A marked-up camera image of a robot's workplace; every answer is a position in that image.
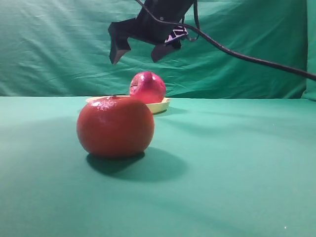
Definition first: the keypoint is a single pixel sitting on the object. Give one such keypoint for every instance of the orange tangerine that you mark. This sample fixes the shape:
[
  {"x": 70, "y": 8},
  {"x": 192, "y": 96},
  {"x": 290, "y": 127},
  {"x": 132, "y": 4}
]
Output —
[{"x": 115, "y": 127}]

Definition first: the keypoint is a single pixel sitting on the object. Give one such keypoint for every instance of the yellow plate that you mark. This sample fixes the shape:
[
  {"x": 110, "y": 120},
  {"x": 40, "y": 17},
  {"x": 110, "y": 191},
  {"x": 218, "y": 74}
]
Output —
[{"x": 155, "y": 108}]

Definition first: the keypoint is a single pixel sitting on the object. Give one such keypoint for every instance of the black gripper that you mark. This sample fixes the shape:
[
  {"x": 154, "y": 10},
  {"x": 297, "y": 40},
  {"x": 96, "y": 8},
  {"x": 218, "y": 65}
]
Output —
[{"x": 157, "y": 23}]

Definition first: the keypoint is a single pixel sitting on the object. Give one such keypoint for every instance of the red apple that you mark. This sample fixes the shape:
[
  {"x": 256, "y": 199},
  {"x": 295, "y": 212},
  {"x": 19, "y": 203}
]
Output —
[{"x": 147, "y": 87}]

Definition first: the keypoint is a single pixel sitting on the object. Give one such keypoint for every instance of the green backdrop cloth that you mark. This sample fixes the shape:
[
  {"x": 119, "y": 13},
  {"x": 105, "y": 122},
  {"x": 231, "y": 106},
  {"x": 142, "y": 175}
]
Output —
[{"x": 61, "y": 48}]

